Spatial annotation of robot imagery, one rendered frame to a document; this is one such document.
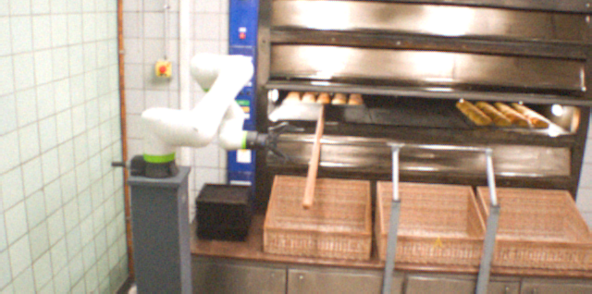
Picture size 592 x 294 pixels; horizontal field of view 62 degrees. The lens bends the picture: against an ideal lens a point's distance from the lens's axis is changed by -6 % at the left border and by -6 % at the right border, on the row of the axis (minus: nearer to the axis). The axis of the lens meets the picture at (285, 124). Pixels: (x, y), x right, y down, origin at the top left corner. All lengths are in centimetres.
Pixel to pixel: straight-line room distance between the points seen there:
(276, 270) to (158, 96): 123
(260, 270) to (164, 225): 88
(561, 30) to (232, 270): 222
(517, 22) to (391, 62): 74
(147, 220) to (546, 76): 227
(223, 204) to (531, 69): 187
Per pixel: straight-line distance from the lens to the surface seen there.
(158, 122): 193
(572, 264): 305
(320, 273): 275
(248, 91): 300
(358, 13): 296
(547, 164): 332
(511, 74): 313
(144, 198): 201
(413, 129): 306
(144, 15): 316
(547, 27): 318
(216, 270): 282
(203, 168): 321
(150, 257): 211
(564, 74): 324
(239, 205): 281
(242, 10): 297
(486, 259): 274
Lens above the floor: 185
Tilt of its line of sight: 13 degrees down
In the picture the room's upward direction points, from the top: 2 degrees clockwise
